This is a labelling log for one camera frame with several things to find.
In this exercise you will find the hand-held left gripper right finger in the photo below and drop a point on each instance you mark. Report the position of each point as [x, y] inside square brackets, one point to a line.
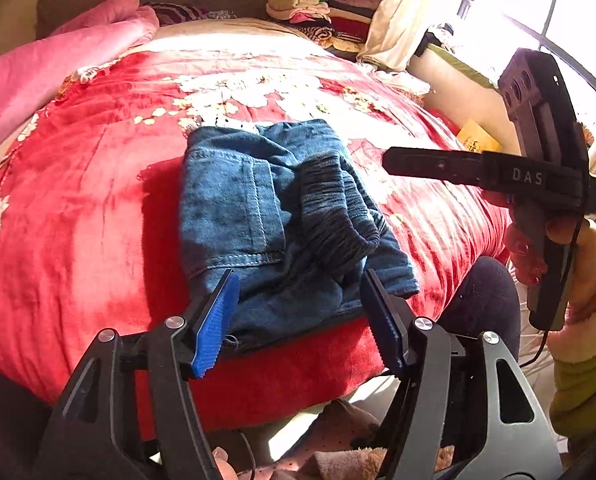
[383, 325]

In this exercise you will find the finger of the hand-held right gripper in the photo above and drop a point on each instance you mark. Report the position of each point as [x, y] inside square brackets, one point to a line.
[428, 164]

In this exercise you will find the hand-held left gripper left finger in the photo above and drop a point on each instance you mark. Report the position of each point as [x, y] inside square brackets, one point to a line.
[215, 330]

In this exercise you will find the blue denim pants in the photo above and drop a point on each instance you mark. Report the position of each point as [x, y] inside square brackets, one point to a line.
[238, 200]

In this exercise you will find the person's right forearm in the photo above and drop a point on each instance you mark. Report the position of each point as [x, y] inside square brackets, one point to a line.
[588, 390]

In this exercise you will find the person's left hand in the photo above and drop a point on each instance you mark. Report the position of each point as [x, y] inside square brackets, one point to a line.
[225, 465]

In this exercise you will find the person's right hand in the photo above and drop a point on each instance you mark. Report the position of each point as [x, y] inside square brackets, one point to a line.
[525, 260]

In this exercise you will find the yellow box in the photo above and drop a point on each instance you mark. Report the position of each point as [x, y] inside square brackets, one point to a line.
[473, 136]

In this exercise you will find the white crumpled cloth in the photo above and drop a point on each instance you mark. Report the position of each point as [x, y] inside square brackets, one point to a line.
[403, 82]

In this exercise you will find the person's leg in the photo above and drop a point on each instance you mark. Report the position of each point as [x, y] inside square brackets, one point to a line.
[483, 300]

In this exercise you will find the green windowsill cover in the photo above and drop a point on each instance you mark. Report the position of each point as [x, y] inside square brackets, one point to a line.
[458, 62]

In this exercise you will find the brown plush cloth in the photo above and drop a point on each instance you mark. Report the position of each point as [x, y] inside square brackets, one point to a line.
[338, 440]

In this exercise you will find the red floral blanket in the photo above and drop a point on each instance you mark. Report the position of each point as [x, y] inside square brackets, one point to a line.
[103, 185]

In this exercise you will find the stack of folded clothes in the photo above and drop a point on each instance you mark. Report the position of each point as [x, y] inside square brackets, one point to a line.
[318, 12]

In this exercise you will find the striped dark cloth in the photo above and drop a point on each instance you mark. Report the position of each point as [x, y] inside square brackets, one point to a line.
[183, 12]

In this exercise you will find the pink blanket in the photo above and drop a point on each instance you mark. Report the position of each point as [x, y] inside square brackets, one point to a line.
[38, 70]

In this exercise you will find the window with dark frame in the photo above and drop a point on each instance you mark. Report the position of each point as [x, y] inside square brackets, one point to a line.
[578, 5]

